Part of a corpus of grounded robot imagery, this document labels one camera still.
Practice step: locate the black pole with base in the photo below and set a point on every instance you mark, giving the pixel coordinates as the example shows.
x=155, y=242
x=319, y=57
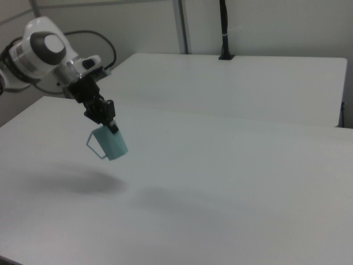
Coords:
x=225, y=33

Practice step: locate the teal faceted cup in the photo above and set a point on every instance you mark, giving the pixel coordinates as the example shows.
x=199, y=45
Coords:
x=114, y=145

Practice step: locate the white office table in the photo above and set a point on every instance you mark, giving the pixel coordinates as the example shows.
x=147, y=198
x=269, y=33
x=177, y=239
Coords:
x=234, y=88

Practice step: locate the grey metal partition post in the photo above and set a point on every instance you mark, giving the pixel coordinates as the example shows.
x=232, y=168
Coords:
x=182, y=27
x=34, y=4

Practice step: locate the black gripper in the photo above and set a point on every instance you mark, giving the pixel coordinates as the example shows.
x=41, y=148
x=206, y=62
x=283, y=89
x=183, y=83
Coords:
x=85, y=91

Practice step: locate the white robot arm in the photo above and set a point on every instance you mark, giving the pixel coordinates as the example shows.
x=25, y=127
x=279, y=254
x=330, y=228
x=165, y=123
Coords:
x=47, y=52

